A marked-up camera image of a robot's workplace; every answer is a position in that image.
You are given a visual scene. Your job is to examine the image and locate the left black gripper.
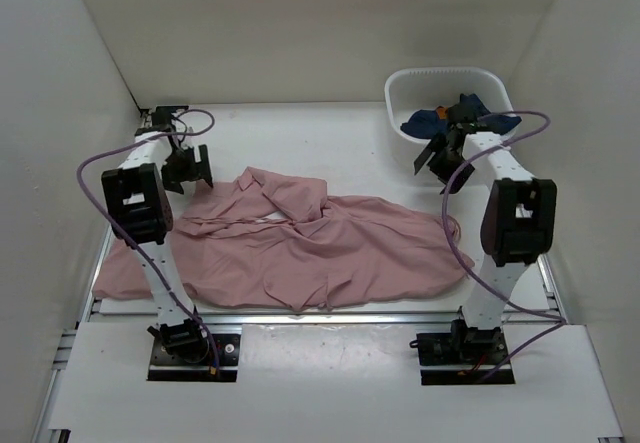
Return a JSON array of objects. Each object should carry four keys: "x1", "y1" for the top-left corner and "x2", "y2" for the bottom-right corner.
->
[{"x1": 162, "y1": 144, "x2": 213, "y2": 194}]

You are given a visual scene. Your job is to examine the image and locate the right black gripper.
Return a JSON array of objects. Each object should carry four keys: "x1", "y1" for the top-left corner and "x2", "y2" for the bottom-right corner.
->
[{"x1": 414, "y1": 132, "x2": 475, "y2": 195}]

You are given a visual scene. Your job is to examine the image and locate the pink trousers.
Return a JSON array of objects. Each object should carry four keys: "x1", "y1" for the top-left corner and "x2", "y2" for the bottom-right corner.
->
[{"x1": 93, "y1": 165, "x2": 476, "y2": 313}]

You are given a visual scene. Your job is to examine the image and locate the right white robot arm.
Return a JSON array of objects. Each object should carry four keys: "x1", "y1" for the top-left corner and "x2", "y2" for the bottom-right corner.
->
[{"x1": 413, "y1": 102, "x2": 557, "y2": 366}]

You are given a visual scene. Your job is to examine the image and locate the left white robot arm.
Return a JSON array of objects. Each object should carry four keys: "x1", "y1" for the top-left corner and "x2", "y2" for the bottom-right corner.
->
[{"x1": 101, "y1": 106, "x2": 219, "y2": 373}]

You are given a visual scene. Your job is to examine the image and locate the dark blue trousers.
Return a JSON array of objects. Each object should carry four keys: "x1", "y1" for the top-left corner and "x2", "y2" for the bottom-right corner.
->
[{"x1": 400, "y1": 93, "x2": 522, "y2": 139}]

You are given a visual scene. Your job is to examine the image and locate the white plastic basket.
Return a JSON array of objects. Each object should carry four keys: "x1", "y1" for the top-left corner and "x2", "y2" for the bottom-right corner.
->
[{"x1": 384, "y1": 66, "x2": 512, "y2": 171}]

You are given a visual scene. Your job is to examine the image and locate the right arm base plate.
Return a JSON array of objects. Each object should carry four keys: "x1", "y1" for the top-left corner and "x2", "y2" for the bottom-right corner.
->
[{"x1": 409, "y1": 331, "x2": 516, "y2": 386}]

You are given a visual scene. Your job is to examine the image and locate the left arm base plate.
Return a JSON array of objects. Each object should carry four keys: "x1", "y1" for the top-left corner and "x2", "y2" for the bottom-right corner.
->
[{"x1": 147, "y1": 332, "x2": 241, "y2": 383}]

